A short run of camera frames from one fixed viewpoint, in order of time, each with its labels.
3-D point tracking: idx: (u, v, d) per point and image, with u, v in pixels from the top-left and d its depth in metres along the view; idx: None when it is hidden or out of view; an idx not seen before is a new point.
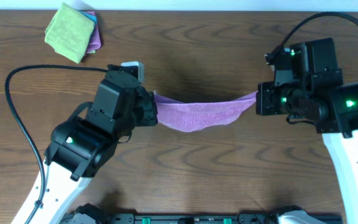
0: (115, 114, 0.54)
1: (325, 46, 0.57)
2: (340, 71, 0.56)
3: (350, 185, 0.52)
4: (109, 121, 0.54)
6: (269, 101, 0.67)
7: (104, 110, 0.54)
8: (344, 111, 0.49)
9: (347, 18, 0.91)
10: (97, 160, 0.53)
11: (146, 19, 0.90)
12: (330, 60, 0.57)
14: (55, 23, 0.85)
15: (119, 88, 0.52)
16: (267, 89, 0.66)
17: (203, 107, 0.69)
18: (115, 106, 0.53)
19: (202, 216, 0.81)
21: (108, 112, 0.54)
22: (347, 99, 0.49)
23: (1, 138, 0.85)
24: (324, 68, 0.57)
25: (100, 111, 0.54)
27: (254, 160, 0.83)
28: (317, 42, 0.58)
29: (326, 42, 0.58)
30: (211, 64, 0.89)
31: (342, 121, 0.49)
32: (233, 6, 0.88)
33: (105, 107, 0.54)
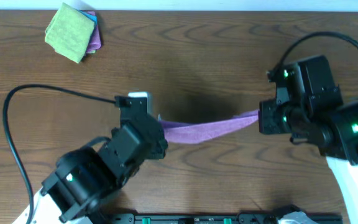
0: (128, 159, 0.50)
1: (317, 66, 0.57)
2: (339, 89, 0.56)
3: None
4: (120, 164, 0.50)
6: (271, 120, 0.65)
7: (118, 153, 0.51)
8: (349, 135, 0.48)
9: (348, 18, 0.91)
10: (92, 205, 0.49)
11: (146, 19, 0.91)
12: (326, 79, 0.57)
14: (56, 23, 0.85)
15: (140, 136, 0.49)
16: (269, 107, 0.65)
17: (209, 127, 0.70)
18: (130, 152, 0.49)
19: (202, 216, 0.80)
21: (122, 156, 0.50)
22: (352, 124, 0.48)
23: (1, 138, 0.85)
24: (321, 88, 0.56)
25: (114, 152, 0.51)
27: (254, 160, 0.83)
28: (311, 61, 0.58)
29: (320, 61, 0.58)
30: (211, 64, 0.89)
31: (347, 147, 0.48)
32: (234, 5, 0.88)
33: (120, 150, 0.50)
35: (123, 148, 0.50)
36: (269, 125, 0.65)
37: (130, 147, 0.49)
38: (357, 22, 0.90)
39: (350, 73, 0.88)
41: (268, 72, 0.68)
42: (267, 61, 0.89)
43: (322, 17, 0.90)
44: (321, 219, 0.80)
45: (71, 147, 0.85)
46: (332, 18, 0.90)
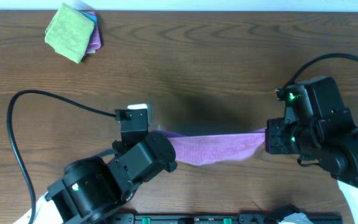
0: (135, 178, 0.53)
1: (326, 89, 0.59)
2: (349, 111, 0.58)
3: None
4: (127, 181, 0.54)
6: (278, 138, 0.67)
7: (128, 168, 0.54)
8: None
9: (348, 18, 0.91)
10: (94, 218, 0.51)
11: (146, 19, 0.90)
12: (335, 102, 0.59)
14: (56, 23, 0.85)
15: (153, 157, 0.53)
16: (277, 126, 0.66)
17: (211, 139, 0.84)
18: (138, 171, 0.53)
19: (202, 216, 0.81)
21: (130, 174, 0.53)
22: None
23: (1, 138, 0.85)
24: (330, 110, 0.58)
25: (123, 168, 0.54)
27: (254, 160, 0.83)
28: (318, 85, 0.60)
29: (326, 84, 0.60)
30: (211, 64, 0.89)
31: None
32: (234, 6, 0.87)
33: (132, 167, 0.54)
35: (135, 167, 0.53)
36: (276, 144, 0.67)
37: (141, 167, 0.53)
38: (357, 22, 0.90)
39: (350, 73, 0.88)
41: (277, 91, 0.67)
42: (267, 61, 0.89)
43: (322, 18, 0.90)
44: (320, 219, 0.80)
45: (71, 147, 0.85)
46: (331, 18, 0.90)
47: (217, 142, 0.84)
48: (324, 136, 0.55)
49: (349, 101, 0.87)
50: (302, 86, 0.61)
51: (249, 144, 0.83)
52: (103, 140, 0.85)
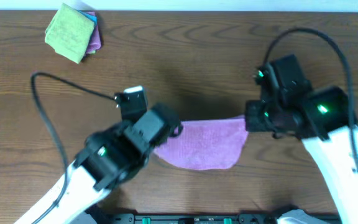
0: (152, 139, 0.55)
1: (289, 64, 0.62)
2: (309, 81, 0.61)
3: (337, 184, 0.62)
4: (146, 142, 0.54)
6: (254, 116, 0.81)
7: (144, 132, 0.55)
8: (317, 115, 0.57)
9: (348, 18, 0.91)
10: (121, 177, 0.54)
11: (146, 19, 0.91)
12: (298, 74, 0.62)
14: (56, 23, 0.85)
15: (163, 121, 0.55)
16: (253, 107, 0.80)
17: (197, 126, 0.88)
18: (155, 132, 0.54)
19: (202, 216, 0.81)
21: (148, 135, 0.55)
22: (319, 104, 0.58)
23: (1, 138, 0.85)
24: (293, 81, 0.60)
25: (139, 131, 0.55)
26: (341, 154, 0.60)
27: (253, 160, 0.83)
28: (281, 61, 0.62)
29: (290, 60, 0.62)
30: (211, 64, 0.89)
31: (318, 126, 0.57)
32: (234, 6, 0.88)
33: (145, 129, 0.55)
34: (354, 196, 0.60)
35: (148, 129, 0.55)
36: (255, 122, 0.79)
37: (156, 128, 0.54)
38: (357, 22, 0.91)
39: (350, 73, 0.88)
41: (255, 76, 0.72)
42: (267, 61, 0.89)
43: (322, 18, 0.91)
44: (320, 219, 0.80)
45: (71, 147, 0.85)
46: (331, 18, 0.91)
47: (203, 130, 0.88)
48: (291, 104, 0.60)
49: None
50: (269, 63, 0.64)
51: (233, 133, 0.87)
52: None
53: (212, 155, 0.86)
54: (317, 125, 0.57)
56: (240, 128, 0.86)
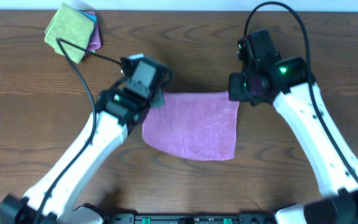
0: (151, 84, 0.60)
1: (263, 38, 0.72)
2: (279, 53, 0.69)
3: (305, 137, 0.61)
4: (145, 88, 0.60)
6: (238, 88, 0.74)
7: (142, 81, 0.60)
8: (277, 76, 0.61)
9: (348, 18, 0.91)
10: (135, 118, 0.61)
11: (146, 19, 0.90)
12: (269, 45, 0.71)
14: (56, 22, 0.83)
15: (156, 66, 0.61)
16: (235, 79, 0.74)
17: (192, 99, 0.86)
18: (151, 77, 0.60)
19: (202, 216, 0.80)
21: (144, 81, 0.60)
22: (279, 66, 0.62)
23: (1, 138, 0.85)
24: (265, 52, 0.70)
25: (137, 81, 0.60)
26: (298, 100, 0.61)
27: (254, 160, 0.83)
28: (257, 36, 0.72)
29: (263, 36, 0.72)
30: (211, 64, 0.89)
31: (280, 83, 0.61)
32: (234, 5, 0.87)
33: (142, 78, 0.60)
34: (321, 144, 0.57)
35: (144, 78, 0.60)
36: (236, 93, 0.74)
37: (151, 74, 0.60)
38: (357, 22, 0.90)
39: (350, 73, 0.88)
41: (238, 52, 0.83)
42: None
43: (322, 18, 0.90)
44: None
45: None
46: (331, 18, 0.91)
47: (196, 103, 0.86)
48: (260, 68, 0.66)
49: (349, 101, 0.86)
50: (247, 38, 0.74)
51: (223, 106, 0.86)
52: None
53: (207, 129, 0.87)
54: (282, 88, 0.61)
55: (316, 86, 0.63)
56: (228, 101, 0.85)
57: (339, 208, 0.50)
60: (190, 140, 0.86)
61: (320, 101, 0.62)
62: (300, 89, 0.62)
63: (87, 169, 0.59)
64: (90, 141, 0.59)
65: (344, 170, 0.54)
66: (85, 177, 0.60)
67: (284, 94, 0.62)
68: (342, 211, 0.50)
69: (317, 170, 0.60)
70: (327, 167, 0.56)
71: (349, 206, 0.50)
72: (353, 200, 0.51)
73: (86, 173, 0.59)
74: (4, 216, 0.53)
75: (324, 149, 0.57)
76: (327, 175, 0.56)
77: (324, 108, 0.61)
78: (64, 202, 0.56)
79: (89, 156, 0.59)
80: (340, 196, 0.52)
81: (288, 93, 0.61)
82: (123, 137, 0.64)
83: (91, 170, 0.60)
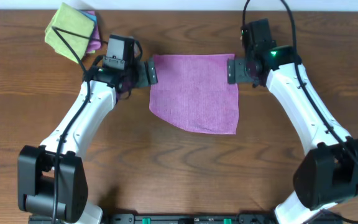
0: (124, 57, 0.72)
1: (262, 27, 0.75)
2: (275, 42, 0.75)
3: (292, 106, 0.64)
4: (122, 62, 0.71)
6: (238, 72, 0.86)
7: (117, 55, 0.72)
8: (268, 58, 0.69)
9: (348, 18, 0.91)
10: (120, 88, 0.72)
11: (146, 19, 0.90)
12: (266, 33, 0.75)
14: (55, 23, 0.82)
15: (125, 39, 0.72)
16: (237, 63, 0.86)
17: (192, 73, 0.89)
18: (123, 50, 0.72)
19: (202, 216, 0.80)
21: (119, 56, 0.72)
22: (271, 50, 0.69)
23: (1, 139, 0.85)
24: (262, 39, 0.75)
25: (112, 56, 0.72)
26: (284, 74, 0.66)
27: (254, 160, 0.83)
28: (256, 25, 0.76)
29: (263, 24, 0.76)
30: (209, 65, 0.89)
31: (270, 63, 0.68)
32: (234, 5, 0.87)
33: (118, 53, 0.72)
34: (303, 108, 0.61)
35: (121, 53, 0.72)
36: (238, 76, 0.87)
37: (122, 48, 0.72)
38: (357, 22, 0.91)
39: (350, 73, 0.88)
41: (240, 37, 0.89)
42: None
43: (322, 18, 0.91)
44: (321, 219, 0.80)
45: None
46: (331, 18, 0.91)
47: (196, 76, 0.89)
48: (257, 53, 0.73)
49: (350, 100, 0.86)
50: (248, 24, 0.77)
51: (214, 81, 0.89)
52: (103, 140, 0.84)
53: (214, 99, 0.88)
54: (273, 68, 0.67)
55: (302, 66, 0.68)
56: (219, 77, 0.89)
57: (317, 162, 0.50)
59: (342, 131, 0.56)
60: (196, 114, 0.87)
61: (304, 76, 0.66)
62: (288, 67, 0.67)
63: (91, 120, 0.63)
64: (87, 99, 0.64)
65: (324, 129, 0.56)
66: (90, 130, 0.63)
67: (273, 71, 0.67)
68: (321, 163, 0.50)
69: (301, 136, 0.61)
70: (309, 126, 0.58)
71: (327, 158, 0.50)
72: (329, 152, 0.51)
73: (91, 124, 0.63)
74: (22, 167, 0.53)
75: (306, 111, 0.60)
76: (309, 134, 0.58)
77: (307, 79, 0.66)
78: (78, 144, 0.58)
79: (91, 111, 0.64)
80: (320, 147, 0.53)
81: (276, 70, 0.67)
82: (115, 104, 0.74)
83: (92, 126, 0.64)
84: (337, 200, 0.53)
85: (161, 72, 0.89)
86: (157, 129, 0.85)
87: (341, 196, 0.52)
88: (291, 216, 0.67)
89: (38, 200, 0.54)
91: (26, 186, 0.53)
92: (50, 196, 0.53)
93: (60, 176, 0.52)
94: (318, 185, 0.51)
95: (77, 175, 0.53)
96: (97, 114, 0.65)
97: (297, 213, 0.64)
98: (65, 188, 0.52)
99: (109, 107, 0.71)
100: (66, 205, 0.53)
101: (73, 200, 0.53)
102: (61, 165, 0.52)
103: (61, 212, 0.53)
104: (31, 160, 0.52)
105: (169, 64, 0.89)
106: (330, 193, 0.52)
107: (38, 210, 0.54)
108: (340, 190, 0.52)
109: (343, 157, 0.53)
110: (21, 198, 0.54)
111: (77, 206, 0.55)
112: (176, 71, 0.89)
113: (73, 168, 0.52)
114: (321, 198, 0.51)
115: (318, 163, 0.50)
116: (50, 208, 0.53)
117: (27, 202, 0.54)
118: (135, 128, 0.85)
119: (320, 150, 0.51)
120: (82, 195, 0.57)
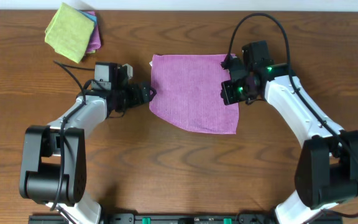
0: (110, 79, 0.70)
1: (261, 48, 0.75)
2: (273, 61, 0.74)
3: (286, 107, 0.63)
4: (108, 84, 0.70)
6: (230, 93, 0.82)
7: (102, 79, 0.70)
8: (265, 73, 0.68)
9: (347, 18, 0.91)
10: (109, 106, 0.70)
11: (146, 18, 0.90)
12: (266, 53, 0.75)
14: (56, 23, 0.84)
15: (109, 64, 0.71)
16: (228, 85, 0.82)
17: (189, 74, 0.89)
18: (108, 73, 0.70)
19: (202, 216, 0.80)
21: (105, 78, 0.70)
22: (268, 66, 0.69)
23: (2, 138, 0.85)
24: (261, 58, 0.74)
25: (99, 80, 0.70)
26: (281, 81, 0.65)
27: (254, 160, 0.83)
28: (256, 45, 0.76)
29: (263, 45, 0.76)
30: (209, 64, 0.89)
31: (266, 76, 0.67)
32: (233, 5, 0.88)
33: (104, 77, 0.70)
34: (296, 107, 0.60)
35: (106, 76, 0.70)
36: (232, 97, 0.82)
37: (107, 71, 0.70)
38: (356, 23, 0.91)
39: (349, 73, 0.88)
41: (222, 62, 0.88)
42: None
43: (322, 18, 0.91)
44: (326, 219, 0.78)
45: None
46: (330, 18, 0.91)
47: (192, 77, 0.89)
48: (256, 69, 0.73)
49: (349, 100, 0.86)
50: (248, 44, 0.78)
51: (214, 81, 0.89)
52: (103, 140, 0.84)
53: (214, 99, 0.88)
54: (268, 79, 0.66)
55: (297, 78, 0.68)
56: (219, 77, 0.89)
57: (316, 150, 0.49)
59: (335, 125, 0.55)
60: (196, 114, 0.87)
61: (295, 80, 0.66)
62: (283, 78, 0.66)
63: (90, 114, 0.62)
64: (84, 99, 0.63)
65: (318, 124, 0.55)
66: (87, 127, 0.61)
67: (270, 82, 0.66)
68: (317, 153, 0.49)
69: (296, 134, 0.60)
70: (302, 123, 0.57)
71: (324, 146, 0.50)
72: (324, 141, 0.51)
73: (89, 119, 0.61)
74: (27, 144, 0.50)
75: (300, 109, 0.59)
76: (303, 130, 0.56)
77: (299, 83, 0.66)
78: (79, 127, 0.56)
79: (89, 108, 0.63)
80: (315, 138, 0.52)
81: (272, 80, 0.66)
82: (105, 116, 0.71)
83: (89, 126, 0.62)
84: (339, 198, 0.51)
85: (160, 71, 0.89)
86: (157, 130, 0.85)
87: (343, 185, 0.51)
88: (293, 216, 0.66)
89: (41, 176, 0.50)
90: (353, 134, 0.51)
91: (30, 162, 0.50)
92: (52, 177, 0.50)
93: (65, 147, 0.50)
94: (319, 175, 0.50)
95: (82, 145, 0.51)
96: (94, 111, 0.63)
97: (298, 211, 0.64)
98: (69, 160, 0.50)
99: (104, 116, 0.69)
100: (69, 180, 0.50)
101: (76, 173, 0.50)
102: (67, 136, 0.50)
103: (63, 190, 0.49)
104: (36, 135, 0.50)
105: (168, 64, 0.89)
106: (331, 187, 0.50)
107: (39, 190, 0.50)
108: (340, 179, 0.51)
109: (340, 154, 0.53)
110: (23, 176, 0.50)
111: (78, 186, 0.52)
112: (175, 71, 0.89)
113: (79, 137, 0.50)
114: (322, 193, 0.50)
115: (315, 155, 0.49)
116: (52, 186, 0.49)
117: (28, 181, 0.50)
118: (135, 128, 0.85)
119: (315, 140, 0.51)
120: (82, 178, 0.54)
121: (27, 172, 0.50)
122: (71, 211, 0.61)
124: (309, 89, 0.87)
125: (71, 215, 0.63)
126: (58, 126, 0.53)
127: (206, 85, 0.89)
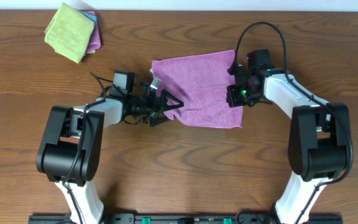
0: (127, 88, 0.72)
1: (265, 54, 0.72)
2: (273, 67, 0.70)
3: (279, 99, 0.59)
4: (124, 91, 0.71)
6: (235, 96, 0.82)
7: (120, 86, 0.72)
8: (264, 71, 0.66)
9: (348, 18, 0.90)
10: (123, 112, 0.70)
11: (146, 18, 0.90)
12: (267, 59, 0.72)
14: (56, 23, 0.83)
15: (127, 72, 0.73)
16: (233, 89, 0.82)
17: (188, 73, 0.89)
18: (126, 81, 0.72)
19: (202, 216, 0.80)
21: (122, 86, 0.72)
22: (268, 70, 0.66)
23: (1, 138, 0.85)
24: (262, 63, 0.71)
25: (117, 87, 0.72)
26: (277, 75, 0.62)
27: (254, 160, 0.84)
28: (261, 51, 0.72)
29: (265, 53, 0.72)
30: (211, 63, 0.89)
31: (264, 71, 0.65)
32: (234, 5, 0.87)
33: (122, 84, 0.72)
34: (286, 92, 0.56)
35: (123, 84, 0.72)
36: (236, 99, 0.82)
37: (125, 80, 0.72)
38: (357, 23, 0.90)
39: (349, 73, 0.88)
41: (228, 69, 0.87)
42: None
43: (323, 17, 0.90)
44: (325, 219, 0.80)
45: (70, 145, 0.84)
46: (332, 17, 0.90)
47: (193, 76, 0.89)
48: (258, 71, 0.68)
49: (349, 100, 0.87)
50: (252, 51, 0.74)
51: (214, 79, 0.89)
52: (103, 140, 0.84)
53: (219, 96, 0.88)
54: (266, 74, 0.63)
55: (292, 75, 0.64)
56: (220, 75, 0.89)
57: (304, 117, 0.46)
59: (322, 100, 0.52)
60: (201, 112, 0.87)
61: (290, 76, 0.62)
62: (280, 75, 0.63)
63: (111, 109, 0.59)
64: (104, 98, 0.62)
65: (306, 99, 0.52)
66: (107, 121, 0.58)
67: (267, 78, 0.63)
68: (304, 118, 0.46)
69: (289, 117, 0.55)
70: (293, 102, 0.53)
71: (311, 112, 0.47)
72: (313, 109, 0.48)
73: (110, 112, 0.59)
74: (52, 120, 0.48)
75: (290, 93, 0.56)
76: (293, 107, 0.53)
77: (292, 76, 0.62)
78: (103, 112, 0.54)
79: (109, 104, 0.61)
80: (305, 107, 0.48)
81: (270, 76, 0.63)
82: (119, 121, 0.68)
83: (110, 119, 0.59)
84: (327, 170, 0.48)
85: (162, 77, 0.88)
86: (157, 129, 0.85)
87: (332, 158, 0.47)
88: (289, 206, 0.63)
89: (59, 150, 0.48)
90: (337, 105, 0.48)
91: (51, 137, 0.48)
92: (68, 155, 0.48)
93: (86, 126, 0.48)
94: (307, 141, 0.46)
95: (102, 127, 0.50)
96: (114, 107, 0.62)
97: (293, 199, 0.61)
98: (87, 137, 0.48)
99: (117, 120, 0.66)
100: (84, 157, 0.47)
101: (93, 151, 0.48)
102: (91, 115, 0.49)
103: (76, 168, 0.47)
104: (61, 112, 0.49)
105: (168, 68, 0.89)
106: (322, 157, 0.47)
107: (54, 165, 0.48)
108: (331, 155, 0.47)
109: (330, 127, 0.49)
110: (41, 148, 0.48)
111: (92, 166, 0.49)
112: (177, 74, 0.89)
113: (100, 117, 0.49)
114: (312, 160, 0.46)
115: (302, 119, 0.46)
116: (67, 162, 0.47)
117: (45, 154, 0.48)
118: (135, 127, 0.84)
119: (304, 106, 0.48)
120: (97, 160, 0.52)
121: (46, 144, 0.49)
122: (79, 198, 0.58)
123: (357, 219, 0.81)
124: (308, 89, 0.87)
125: (79, 204, 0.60)
126: (81, 108, 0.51)
127: (207, 84, 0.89)
